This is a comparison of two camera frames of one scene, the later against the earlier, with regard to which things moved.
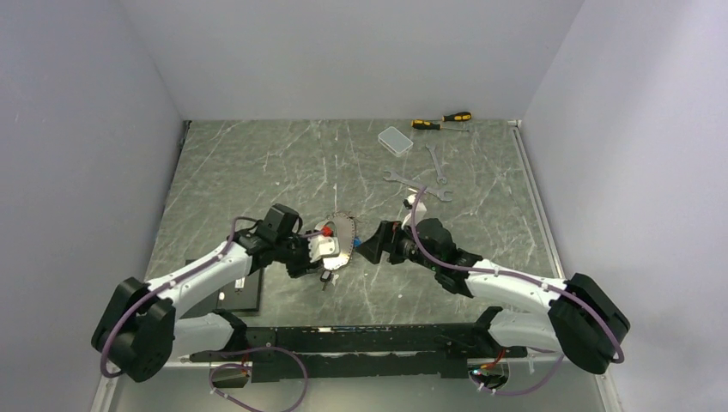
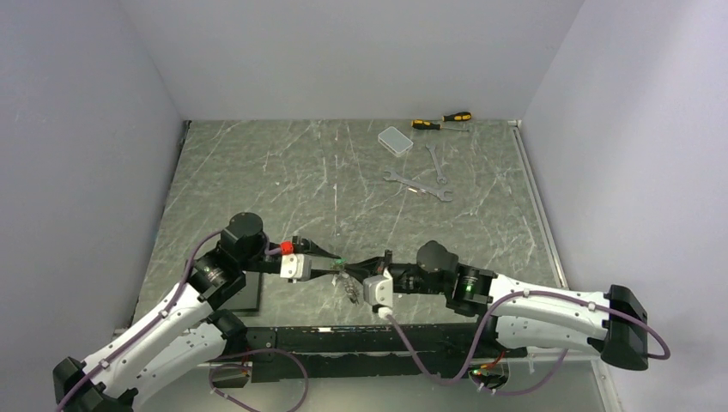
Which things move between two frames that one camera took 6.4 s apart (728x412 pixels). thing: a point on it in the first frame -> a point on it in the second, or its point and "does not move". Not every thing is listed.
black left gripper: (296, 270) does not move
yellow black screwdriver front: (428, 125) does not move
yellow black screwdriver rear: (460, 116) does not move
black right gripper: (387, 238) -> (372, 267)
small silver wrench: (440, 178) does not move
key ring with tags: (345, 232) -> (349, 286)
